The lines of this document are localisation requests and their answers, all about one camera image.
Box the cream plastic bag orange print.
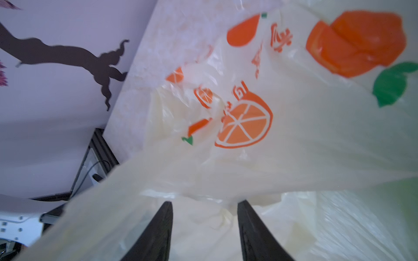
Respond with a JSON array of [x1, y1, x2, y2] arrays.
[[18, 1, 418, 261]]

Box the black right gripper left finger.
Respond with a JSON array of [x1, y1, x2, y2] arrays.
[[122, 201, 173, 261]]

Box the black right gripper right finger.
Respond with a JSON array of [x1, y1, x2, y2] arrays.
[[237, 200, 294, 261]]

